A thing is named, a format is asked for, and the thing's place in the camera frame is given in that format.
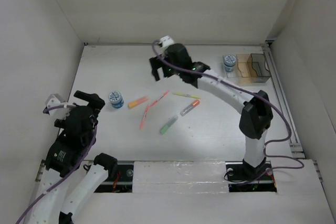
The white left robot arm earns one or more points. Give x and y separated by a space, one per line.
64 157

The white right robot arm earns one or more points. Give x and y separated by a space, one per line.
254 108

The orange thin pen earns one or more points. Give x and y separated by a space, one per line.
144 117

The white foam front board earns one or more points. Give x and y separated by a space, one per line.
178 177

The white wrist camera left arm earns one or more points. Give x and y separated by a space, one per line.
52 101

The amber plastic container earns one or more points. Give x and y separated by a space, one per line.
246 73

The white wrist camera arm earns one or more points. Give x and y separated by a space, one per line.
166 41
52 101

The red thin pen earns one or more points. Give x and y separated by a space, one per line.
159 98

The grey marker orange cap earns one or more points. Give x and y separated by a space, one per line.
190 107

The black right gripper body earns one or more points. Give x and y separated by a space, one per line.
169 72

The clear plastic container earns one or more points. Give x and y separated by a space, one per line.
233 74

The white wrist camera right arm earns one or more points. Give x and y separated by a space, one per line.
166 41

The green highlighter marker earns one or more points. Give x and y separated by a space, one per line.
168 124

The orange highlighter marker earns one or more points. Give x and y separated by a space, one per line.
138 102

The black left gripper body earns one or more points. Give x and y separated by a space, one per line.
62 121

